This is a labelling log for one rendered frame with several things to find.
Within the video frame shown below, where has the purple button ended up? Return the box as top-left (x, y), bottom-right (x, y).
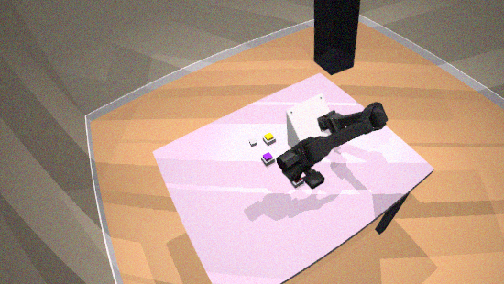
top-left (261, 152), bottom-right (275, 167)

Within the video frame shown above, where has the red square button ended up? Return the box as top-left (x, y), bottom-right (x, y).
top-left (290, 177), bottom-right (304, 189)

